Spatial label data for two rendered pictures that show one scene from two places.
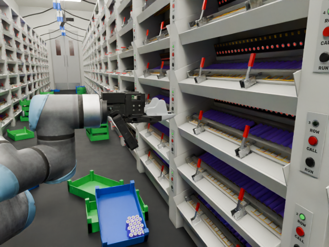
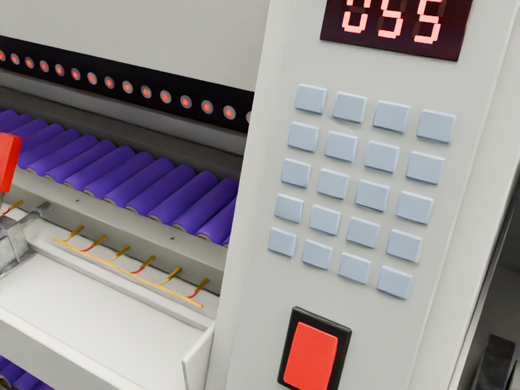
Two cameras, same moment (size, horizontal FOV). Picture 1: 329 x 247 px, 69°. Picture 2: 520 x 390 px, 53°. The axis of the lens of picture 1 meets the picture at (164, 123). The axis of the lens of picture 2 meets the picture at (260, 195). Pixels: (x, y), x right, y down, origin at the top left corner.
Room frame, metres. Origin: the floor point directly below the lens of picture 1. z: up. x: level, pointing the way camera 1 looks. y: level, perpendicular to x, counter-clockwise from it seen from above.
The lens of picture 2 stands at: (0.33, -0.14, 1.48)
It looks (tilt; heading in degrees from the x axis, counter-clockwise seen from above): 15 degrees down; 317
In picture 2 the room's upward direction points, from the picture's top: 10 degrees clockwise
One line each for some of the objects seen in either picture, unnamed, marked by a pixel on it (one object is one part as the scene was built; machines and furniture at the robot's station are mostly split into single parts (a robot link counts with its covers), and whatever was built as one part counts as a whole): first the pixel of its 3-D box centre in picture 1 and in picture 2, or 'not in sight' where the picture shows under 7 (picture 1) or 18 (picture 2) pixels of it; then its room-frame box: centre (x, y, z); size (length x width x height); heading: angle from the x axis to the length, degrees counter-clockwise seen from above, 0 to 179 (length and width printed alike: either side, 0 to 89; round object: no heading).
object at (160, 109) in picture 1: (161, 110); not in sight; (0.68, 0.01, 0.66); 0.09 x 0.03 x 0.06; 103
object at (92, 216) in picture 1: (115, 209); not in sight; (1.16, 0.26, 0.04); 0.30 x 0.20 x 0.08; 110
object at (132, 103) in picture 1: (123, 108); not in sight; (0.67, 0.12, 0.67); 0.12 x 0.08 x 0.09; 111
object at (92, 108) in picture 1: (92, 111); not in sight; (0.64, 0.19, 0.66); 0.10 x 0.05 x 0.09; 21
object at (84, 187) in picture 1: (95, 185); not in sight; (1.42, 0.44, 0.04); 0.30 x 0.20 x 0.08; 57
